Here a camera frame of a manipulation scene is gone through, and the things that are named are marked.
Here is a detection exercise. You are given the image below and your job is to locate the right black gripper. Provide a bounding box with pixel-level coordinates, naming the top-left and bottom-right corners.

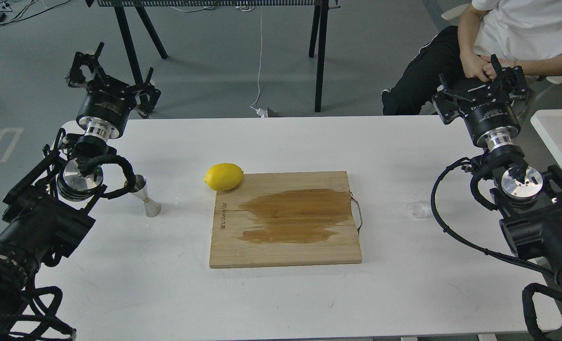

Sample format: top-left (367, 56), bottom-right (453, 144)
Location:
top-left (432, 54), bottom-right (529, 147)

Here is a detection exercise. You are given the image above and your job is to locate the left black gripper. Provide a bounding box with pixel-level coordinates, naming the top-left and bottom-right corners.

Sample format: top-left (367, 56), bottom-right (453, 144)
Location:
top-left (66, 42), bottom-right (161, 140)

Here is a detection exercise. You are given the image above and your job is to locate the steel double jigger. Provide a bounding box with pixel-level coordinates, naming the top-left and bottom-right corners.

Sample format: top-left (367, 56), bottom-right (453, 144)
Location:
top-left (130, 174), bottom-right (162, 218)

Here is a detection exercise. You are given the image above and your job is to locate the small clear glass cup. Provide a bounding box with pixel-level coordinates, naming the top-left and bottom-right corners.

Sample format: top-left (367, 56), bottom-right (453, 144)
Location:
top-left (408, 201), bottom-right (432, 219)

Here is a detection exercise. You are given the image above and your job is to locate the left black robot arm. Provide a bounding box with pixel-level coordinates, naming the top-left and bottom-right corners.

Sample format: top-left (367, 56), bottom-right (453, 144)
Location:
top-left (0, 43), bottom-right (161, 341)

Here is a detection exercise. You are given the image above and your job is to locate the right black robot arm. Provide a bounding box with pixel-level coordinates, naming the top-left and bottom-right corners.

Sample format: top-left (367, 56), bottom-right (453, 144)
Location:
top-left (430, 55), bottom-right (562, 341)

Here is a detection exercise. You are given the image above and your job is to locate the seated person white shirt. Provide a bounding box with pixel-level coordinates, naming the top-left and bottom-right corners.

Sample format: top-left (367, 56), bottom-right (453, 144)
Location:
top-left (381, 0), bottom-right (562, 116)

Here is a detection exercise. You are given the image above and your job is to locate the yellow lemon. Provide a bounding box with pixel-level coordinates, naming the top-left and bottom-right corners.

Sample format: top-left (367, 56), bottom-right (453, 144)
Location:
top-left (204, 163), bottom-right (244, 191)

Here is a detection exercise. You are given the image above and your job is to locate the wooden cutting board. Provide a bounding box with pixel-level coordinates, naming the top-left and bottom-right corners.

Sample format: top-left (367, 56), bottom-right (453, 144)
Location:
top-left (209, 170), bottom-right (362, 269)

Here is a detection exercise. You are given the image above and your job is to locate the black metal frame table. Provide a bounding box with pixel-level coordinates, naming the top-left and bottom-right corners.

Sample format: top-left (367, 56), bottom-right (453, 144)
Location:
top-left (86, 0), bottom-right (340, 113)

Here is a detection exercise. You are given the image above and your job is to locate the white cable with plug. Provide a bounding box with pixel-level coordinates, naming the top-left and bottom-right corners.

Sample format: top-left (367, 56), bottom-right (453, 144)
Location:
top-left (250, 5), bottom-right (278, 118)

